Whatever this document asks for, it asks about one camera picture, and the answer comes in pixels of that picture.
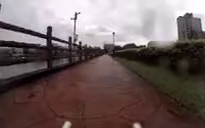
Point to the distant low buildings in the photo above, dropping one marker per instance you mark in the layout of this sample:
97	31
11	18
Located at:
123	46

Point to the row of green bushes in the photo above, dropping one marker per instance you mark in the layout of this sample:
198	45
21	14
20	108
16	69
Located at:
176	51

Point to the red paved path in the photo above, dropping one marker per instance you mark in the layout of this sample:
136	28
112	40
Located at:
100	86

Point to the grey water channel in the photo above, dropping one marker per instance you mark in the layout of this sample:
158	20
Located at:
20	68

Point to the utility pole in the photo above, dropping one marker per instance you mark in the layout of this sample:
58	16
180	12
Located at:
75	28

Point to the dark wooden fence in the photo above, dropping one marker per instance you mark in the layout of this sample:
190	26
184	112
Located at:
49	46

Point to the tall lamp post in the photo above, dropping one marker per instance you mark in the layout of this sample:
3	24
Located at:
113	38

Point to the grass strip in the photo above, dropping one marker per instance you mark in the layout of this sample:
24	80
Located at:
183	83

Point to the tall grey building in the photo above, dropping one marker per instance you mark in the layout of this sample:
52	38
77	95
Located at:
189	26

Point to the robot's own part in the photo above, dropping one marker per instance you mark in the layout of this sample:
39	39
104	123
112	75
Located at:
136	125
66	124

